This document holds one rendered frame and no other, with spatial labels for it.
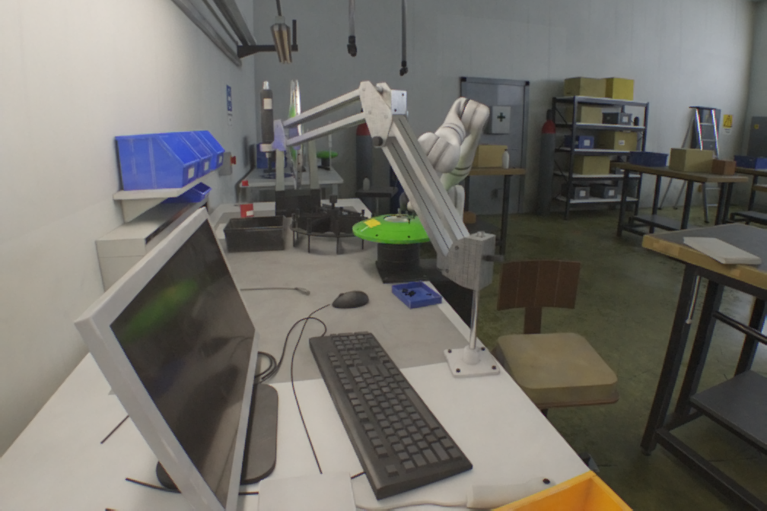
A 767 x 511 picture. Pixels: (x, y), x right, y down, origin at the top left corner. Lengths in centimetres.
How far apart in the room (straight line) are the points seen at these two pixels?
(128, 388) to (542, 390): 120
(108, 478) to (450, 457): 51
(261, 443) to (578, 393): 104
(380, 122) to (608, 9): 736
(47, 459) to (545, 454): 79
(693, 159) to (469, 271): 504
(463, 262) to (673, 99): 838
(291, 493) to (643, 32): 844
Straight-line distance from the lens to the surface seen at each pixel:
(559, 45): 736
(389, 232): 128
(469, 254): 79
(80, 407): 93
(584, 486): 56
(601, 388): 149
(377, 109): 90
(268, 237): 167
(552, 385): 142
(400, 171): 87
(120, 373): 43
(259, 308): 118
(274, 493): 60
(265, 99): 129
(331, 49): 605
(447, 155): 93
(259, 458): 69
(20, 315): 99
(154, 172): 138
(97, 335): 42
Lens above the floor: 140
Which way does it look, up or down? 14 degrees down
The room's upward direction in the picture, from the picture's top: straight up
